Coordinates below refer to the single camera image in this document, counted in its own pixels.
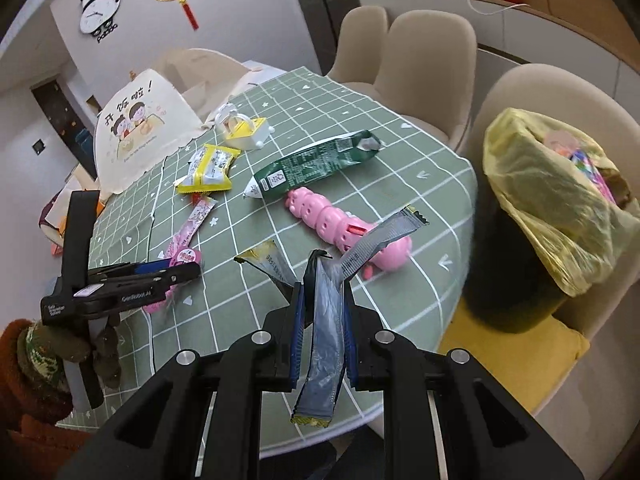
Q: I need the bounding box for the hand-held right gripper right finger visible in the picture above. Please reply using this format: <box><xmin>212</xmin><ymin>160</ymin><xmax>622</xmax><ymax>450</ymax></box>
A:
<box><xmin>342</xmin><ymin>285</ymin><xmax>586</xmax><ymax>480</ymax></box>

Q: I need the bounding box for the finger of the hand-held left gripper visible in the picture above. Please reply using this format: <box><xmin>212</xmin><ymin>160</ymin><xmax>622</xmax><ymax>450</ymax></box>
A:
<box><xmin>89</xmin><ymin>259</ymin><xmax>176</xmax><ymax>281</ymax></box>
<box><xmin>100</xmin><ymin>262</ymin><xmax>202</xmax><ymax>292</ymax></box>

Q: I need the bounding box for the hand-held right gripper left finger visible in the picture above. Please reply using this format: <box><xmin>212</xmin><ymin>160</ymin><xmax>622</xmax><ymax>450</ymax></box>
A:
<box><xmin>57</xmin><ymin>282</ymin><xmax>308</xmax><ymax>480</ymax></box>

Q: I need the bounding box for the pink round-label candy wrapper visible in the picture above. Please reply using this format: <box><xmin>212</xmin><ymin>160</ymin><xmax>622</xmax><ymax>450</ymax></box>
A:
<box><xmin>141</xmin><ymin>246</ymin><xmax>204</xmax><ymax>316</ymax></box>

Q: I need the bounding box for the silver yellow-edged wrapper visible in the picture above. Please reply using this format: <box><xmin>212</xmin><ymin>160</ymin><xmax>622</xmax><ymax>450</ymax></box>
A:
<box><xmin>234</xmin><ymin>206</ymin><xmax>430</xmax><ymax>428</ymax></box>

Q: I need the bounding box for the black trash bin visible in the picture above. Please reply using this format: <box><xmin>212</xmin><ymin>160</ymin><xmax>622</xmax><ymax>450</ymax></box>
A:
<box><xmin>457</xmin><ymin>200</ymin><xmax>571</xmax><ymax>333</ymax></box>

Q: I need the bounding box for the yellow plastic bin bag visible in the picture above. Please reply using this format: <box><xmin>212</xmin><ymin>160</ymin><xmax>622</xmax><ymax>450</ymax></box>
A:
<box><xmin>482</xmin><ymin>107</ymin><xmax>636</xmax><ymax>297</ymax></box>

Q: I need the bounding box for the person's left hand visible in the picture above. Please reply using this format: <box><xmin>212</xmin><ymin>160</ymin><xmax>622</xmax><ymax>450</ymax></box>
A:
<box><xmin>17</xmin><ymin>317</ymin><xmax>123</xmax><ymax>403</ymax></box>

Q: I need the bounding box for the pale pink strip wrapper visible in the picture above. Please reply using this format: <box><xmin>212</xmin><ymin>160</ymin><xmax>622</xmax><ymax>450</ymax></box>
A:
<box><xmin>166</xmin><ymin>196</ymin><xmax>217</xmax><ymax>256</ymax></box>

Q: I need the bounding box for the yellow snack packet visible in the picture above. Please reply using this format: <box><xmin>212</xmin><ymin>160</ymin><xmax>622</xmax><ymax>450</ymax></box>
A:
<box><xmin>176</xmin><ymin>143</ymin><xmax>240</xmax><ymax>195</ymax></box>

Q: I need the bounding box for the pink caterpillar toy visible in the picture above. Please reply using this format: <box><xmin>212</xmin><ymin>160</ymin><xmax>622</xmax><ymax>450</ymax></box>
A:
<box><xmin>285</xmin><ymin>186</ymin><xmax>413</xmax><ymax>281</ymax></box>

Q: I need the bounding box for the cream printed food cover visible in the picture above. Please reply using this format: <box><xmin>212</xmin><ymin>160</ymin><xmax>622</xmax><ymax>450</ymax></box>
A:
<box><xmin>92</xmin><ymin>49</ymin><xmax>256</xmax><ymax>196</ymax></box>

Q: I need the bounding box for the dark wooden door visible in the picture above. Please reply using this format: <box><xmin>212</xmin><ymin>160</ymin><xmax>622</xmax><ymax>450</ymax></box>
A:
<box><xmin>31</xmin><ymin>80</ymin><xmax>81</xmax><ymax>171</ymax></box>

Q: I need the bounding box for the yellow cushion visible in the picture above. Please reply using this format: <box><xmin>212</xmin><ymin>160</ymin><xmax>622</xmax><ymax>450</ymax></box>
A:
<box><xmin>439</xmin><ymin>305</ymin><xmax>591</xmax><ymax>411</ymax></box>

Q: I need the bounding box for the green foil wrapper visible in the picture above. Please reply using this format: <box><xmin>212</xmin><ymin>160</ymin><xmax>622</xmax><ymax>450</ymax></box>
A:
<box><xmin>243</xmin><ymin>129</ymin><xmax>385</xmax><ymax>201</ymax></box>

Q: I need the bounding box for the green checkered tablecloth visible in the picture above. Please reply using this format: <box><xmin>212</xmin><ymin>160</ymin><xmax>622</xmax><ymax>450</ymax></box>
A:
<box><xmin>87</xmin><ymin>66</ymin><xmax>478</xmax><ymax>456</ymax></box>

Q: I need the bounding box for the person's orange red clothing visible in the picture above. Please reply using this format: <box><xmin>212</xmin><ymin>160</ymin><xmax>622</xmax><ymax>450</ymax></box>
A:
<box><xmin>10</xmin><ymin>417</ymin><xmax>106</xmax><ymax>463</ymax></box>

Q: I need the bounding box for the beige upholstered chair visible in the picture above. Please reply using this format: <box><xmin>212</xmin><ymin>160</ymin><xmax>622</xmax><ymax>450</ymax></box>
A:
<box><xmin>372</xmin><ymin>10</ymin><xmax>478</xmax><ymax>143</ymax></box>
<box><xmin>462</xmin><ymin>63</ymin><xmax>640</xmax><ymax>421</ymax></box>
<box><xmin>327</xmin><ymin>6</ymin><xmax>390</xmax><ymax>86</ymax></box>

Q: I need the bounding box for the dark glass door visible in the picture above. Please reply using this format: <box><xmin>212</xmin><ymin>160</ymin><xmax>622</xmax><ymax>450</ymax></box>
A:
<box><xmin>282</xmin><ymin>0</ymin><xmax>361</xmax><ymax>78</ymax></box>

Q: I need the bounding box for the white cabinet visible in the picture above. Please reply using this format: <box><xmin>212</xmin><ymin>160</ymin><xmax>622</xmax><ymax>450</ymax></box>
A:
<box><xmin>357</xmin><ymin>0</ymin><xmax>640</xmax><ymax>131</ymax></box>

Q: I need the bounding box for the yellow toy with clear handle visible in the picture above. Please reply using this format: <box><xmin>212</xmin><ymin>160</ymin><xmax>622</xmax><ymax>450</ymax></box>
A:
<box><xmin>215</xmin><ymin>102</ymin><xmax>275</xmax><ymax>151</ymax></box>

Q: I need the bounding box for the panda wall clock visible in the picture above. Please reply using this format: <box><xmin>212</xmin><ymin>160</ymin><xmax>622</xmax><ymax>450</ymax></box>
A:
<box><xmin>79</xmin><ymin>0</ymin><xmax>122</xmax><ymax>45</ymax></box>

